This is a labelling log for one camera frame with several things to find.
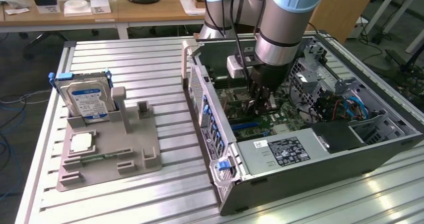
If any white box with black top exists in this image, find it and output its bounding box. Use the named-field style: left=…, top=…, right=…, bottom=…
left=32, top=0, right=63, bottom=14

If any red wire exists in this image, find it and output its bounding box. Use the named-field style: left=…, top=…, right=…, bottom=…
left=332, top=99, right=348, bottom=120

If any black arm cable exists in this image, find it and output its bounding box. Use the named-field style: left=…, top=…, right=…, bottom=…
left=203, top=0, right=253, bottom=87

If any white paper slip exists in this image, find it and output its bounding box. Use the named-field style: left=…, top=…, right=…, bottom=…
left=4, top=7, right=31, bottom=15

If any white paper stack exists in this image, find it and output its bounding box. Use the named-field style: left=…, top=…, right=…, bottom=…
left=179, top=0, right=208, bottom=16

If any blue expansion slot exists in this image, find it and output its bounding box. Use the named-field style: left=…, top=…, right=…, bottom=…
left=231, top=121, right=260, bottom=132

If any green RAM stick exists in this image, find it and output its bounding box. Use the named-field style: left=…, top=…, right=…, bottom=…
left=79, top=153, right=119, bottom=162

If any hard disk with blue carrier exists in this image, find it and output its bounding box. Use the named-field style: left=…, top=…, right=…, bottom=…
left=48, top=69, right=115, bottom=124

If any dark grey open PC case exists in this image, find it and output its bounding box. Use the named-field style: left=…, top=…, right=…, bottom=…
left=181, top=30, right=424, bottom=217

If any blue wire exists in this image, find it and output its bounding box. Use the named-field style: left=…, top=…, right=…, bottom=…
left=344, top=97, right=369, bottom=120

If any white table leg frame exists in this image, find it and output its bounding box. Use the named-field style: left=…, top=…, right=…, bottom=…
left=360, top=0, right=424, bottom=53

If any grey parts rack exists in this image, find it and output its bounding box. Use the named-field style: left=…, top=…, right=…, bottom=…
left=56, top=86, right=163, bottom=192

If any black power cable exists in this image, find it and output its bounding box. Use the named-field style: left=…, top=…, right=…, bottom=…
left=307, top=22, right=329, bottom=36

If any silver perforated drive cage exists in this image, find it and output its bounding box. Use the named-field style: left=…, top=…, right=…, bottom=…
left=287, top=57, right=337, bottom=112

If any wooden desk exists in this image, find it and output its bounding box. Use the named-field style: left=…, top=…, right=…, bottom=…
left=0, top=0, right=212, bottom=40

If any CPU socket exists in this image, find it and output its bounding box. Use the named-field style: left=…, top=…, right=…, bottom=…
left=228, top=87, right=252, bottom=103

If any silver CPU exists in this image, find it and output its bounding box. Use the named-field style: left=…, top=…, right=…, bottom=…
left=69, top=133, right=93, bottom=152

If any green motherboard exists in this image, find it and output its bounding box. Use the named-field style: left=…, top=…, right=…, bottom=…
left=212, top=72, right=316, bottom=142

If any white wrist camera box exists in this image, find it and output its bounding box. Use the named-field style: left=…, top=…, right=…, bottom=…
left=225, top=55, right=249, bottom=79

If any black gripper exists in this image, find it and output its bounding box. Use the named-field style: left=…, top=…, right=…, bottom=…
left=248, top=64, right=291, bottom=92

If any plain white box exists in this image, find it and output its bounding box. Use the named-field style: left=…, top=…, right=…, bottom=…
left=89, top=0, right=112, bottom=15

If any wooden cabinet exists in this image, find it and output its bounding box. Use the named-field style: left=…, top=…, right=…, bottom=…
left=307, top=0, right=380, bottom=42

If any grey power supply unit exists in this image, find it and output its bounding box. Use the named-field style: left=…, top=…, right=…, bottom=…
left=235, top=128, right=332, bottom=177

